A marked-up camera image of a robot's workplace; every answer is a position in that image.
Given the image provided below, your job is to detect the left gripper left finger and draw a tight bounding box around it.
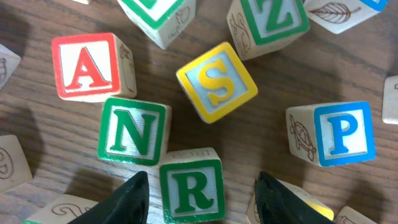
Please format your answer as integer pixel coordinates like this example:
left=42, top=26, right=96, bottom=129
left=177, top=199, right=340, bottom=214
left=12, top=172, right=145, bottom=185
left=70, top=171, right=149, bottom=224

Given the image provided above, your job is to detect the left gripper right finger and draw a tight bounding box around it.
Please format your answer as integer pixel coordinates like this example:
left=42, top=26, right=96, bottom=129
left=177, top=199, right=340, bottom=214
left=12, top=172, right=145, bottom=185
left=254, top=171, right=333, bottom=224

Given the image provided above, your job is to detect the green R block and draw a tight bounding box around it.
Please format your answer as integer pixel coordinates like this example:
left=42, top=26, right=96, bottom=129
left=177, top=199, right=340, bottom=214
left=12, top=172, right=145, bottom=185
left=159, top=147, right=226, bottom=223

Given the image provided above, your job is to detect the green B block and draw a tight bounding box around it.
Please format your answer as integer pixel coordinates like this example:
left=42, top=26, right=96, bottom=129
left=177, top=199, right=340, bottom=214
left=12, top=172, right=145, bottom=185
left=23, top=194, right=98, bottom=224

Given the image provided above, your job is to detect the yellow C block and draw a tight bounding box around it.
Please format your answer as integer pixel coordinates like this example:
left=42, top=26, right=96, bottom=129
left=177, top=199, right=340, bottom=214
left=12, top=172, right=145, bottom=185
left=246, top=179, right=334, bottom=224

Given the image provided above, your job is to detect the green N block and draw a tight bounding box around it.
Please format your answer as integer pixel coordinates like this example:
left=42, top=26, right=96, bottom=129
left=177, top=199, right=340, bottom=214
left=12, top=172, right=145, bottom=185
left=97, top=97, right=172, bottom=166

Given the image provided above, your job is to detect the blue P block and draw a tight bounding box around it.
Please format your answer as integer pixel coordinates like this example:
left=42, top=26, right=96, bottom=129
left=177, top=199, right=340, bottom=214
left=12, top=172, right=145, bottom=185
left=285, top=101, right=376, bottom=167

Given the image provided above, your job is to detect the yellow S block lower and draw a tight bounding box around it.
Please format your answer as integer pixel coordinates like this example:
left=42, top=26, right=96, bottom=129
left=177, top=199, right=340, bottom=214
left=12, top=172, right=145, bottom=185
left=1, top=135, right=33, bottom=194

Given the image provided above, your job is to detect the yellow s block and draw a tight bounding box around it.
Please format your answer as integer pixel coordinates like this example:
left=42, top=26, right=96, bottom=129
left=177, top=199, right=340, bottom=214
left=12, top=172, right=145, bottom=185
left=176, top=42, right=258, bottom=124
left=1, top=135, right=33, bottom=194

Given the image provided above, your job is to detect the yellow S block upper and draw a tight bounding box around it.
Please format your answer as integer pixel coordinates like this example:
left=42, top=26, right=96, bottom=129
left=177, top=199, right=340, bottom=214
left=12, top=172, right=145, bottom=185
left=176, top=42, right=258, bottom=124

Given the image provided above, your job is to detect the red A block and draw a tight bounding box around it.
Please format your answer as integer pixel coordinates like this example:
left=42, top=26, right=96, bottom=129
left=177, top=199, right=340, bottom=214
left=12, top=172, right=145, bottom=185
left=52, top=32, right=137, bottom=103

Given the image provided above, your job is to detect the red U block upper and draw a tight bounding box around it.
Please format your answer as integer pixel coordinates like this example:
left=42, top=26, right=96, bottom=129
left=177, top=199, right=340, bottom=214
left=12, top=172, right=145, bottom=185
left=382, top=76, right=398, bottom=124

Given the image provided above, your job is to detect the green Z block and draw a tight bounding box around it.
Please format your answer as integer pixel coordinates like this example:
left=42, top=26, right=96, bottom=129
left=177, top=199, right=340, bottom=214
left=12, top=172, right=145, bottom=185
left=226, top=0, right=310, bottom=60

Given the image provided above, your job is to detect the green L block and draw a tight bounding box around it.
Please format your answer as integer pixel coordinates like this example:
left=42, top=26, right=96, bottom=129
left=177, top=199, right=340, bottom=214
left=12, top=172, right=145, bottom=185
left=118, top=0, right=197, bottom=50

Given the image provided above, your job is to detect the yellow K block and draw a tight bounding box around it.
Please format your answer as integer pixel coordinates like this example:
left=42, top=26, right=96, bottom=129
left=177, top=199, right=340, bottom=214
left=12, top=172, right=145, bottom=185
left=0, top=44, right=21, bottom=89

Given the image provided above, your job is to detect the blue block top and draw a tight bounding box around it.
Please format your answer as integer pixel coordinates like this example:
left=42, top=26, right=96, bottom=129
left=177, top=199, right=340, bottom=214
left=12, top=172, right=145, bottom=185
left=303, top=0, right=388, bottom=34

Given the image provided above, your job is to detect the green block top left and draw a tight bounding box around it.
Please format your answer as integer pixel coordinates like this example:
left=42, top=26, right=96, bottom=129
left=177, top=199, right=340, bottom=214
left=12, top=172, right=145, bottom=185
left=72, top=0, right=91, bottom=4

